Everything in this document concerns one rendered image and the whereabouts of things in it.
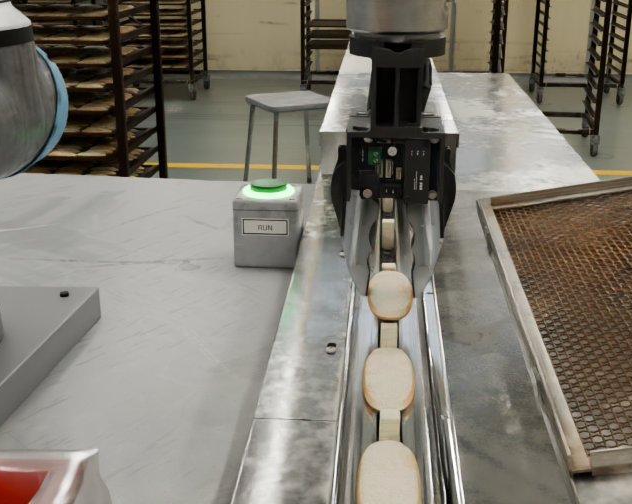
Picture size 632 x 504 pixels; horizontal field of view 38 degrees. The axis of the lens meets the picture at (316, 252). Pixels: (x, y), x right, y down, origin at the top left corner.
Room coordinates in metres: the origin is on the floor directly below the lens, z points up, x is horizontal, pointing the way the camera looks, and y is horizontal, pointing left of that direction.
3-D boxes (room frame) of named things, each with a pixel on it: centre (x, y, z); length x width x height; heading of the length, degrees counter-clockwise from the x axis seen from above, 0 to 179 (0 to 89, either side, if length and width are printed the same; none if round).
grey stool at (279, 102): (4.14, 0.11, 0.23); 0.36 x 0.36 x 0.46; 26
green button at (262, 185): (0.97, 0.05, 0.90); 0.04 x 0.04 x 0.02
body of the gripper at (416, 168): (0.69, -0.06, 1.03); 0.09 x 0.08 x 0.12; 176
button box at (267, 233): (0.97, 0.05, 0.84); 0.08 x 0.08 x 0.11; 86
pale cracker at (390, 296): (0.72, -0.06, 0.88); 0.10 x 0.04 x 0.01; 176
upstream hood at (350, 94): (1.79, -0.14, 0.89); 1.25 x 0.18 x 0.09; 176
